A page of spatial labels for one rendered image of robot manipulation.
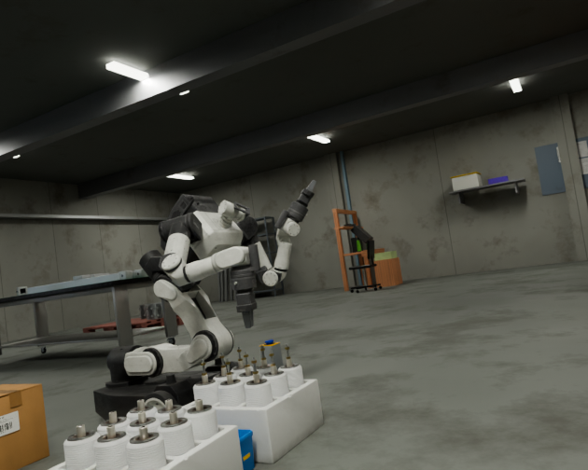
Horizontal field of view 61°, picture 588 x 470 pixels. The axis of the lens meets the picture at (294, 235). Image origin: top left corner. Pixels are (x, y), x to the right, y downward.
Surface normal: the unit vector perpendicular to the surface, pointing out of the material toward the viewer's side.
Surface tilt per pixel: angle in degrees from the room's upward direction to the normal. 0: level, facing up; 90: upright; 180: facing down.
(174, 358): 90
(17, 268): 90
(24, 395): 90
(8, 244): 90
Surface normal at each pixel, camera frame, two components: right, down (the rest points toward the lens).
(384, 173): -0.48, 0.01
